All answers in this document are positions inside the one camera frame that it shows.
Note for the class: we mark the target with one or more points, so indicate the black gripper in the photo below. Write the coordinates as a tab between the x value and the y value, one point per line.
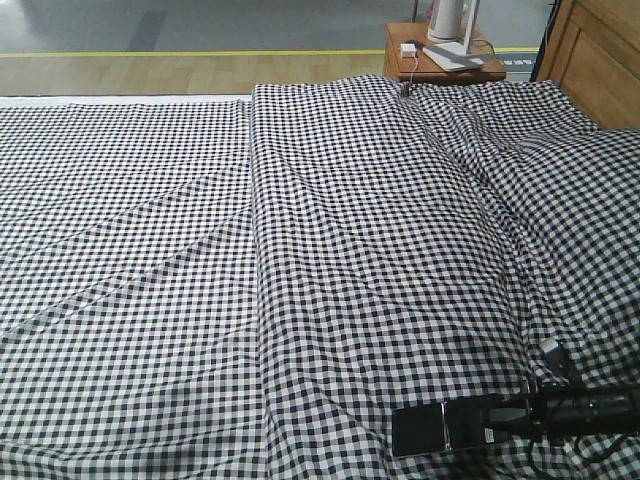
536	412

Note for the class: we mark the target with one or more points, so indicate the black foldable phone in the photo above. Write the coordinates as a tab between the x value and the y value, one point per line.
442	427

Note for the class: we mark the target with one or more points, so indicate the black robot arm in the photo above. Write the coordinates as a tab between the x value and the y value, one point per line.
556	412

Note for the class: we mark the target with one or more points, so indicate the checkered bed sheet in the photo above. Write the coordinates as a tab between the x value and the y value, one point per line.
128	329

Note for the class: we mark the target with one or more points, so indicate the checkered folded quilt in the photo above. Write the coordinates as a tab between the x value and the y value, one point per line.
419	248

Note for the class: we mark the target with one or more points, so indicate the white charger adapter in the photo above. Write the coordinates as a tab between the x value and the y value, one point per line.
408	50

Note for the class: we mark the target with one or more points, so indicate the wooden headboard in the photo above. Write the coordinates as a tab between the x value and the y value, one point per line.
593	55

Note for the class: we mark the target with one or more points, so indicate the white cylindrical speaker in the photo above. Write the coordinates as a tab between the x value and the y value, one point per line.
445	20

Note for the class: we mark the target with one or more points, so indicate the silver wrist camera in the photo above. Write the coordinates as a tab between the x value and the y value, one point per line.
554	355

